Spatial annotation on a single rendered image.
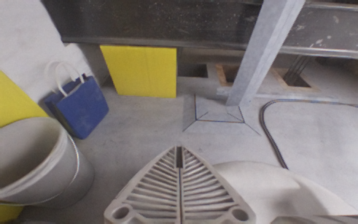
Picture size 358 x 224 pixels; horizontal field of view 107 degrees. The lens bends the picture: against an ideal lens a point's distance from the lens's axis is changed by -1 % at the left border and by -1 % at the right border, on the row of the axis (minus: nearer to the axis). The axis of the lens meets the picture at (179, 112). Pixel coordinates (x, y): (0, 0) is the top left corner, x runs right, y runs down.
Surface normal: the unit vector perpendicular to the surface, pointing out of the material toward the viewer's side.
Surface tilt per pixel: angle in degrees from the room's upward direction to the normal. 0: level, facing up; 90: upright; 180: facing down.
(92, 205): 0
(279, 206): 0
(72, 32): 90
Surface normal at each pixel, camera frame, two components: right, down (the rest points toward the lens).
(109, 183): 0.03, -0.69
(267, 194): 0.00, 0.42
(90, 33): -0.06, 0.73
